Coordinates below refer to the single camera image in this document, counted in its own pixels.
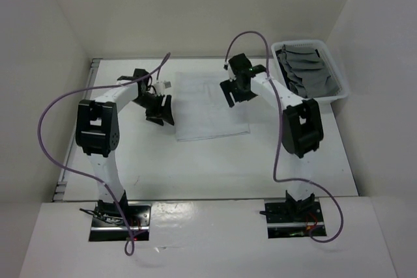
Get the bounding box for grey skirts in basket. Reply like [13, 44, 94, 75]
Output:
[276, 45, 339, 98]

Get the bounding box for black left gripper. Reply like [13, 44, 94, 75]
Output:
[132, 92, 174, 126]

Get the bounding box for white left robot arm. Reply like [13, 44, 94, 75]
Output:
[76, 68, 175, 226]

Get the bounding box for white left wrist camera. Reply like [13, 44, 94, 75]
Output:
[152, 80, 172, 96]

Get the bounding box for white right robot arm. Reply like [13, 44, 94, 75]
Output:
[220, 53, 324, 188]

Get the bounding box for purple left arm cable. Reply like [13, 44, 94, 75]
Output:
[37, 52, 172, 256]

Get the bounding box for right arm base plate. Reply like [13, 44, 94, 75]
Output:
[259, 200, 327, 239]

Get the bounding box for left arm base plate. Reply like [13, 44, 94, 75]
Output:
[79, 202, 151, 242]

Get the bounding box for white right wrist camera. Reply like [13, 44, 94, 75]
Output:
[223, 62, 237, 81]

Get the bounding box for white plastic basket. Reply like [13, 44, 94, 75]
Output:
[271, 40, 349, 104]

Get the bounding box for white skirt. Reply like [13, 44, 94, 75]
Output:
[173, 72, 250, 141]

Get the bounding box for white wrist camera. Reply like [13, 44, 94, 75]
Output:
[223, 62, 237, 81]
[152, 80, 172, 96]

